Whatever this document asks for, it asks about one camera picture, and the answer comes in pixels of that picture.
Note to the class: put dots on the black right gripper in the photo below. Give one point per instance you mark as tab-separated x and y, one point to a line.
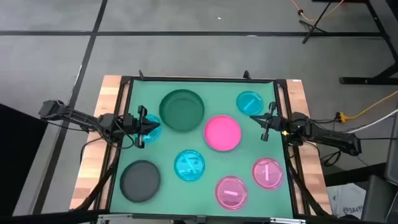
275	123

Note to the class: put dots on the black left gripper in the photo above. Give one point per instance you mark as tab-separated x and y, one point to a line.
140	126

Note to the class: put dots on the clear cyan plastic plate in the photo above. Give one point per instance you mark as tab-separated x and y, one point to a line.
189	165
153	136

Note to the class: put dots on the small clear cyan plate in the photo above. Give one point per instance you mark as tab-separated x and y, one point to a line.
248	102

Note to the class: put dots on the opaque pink plastic plate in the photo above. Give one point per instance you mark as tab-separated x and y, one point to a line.
222	133

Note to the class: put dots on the clear pink plastic plate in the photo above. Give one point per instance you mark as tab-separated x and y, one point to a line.
268	173
231	193

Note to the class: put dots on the dark grey plastic plate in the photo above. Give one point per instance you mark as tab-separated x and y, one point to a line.
140	181

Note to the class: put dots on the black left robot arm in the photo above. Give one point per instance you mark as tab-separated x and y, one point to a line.
77	117

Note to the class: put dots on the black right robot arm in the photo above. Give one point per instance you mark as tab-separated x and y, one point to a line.
326	135

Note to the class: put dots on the large dark green plate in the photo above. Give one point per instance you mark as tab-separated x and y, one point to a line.
182	110

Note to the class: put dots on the green table mat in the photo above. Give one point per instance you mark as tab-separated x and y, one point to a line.
202	199

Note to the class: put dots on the black tripod stand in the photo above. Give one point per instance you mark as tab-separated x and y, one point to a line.
314	26

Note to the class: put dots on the white printed bag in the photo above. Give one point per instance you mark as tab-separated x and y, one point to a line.
345	199

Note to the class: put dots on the black cabinet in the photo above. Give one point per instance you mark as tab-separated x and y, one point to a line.
18	155

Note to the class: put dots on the dark grey chair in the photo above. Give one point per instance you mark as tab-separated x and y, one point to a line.
376	199

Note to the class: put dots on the black frame clamp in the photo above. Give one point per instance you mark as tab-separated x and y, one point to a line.
141	75
247	75

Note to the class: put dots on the silver metal bracket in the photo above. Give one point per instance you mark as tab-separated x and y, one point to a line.
115	216
287	221

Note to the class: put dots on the black desk frame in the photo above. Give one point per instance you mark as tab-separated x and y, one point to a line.
367	81

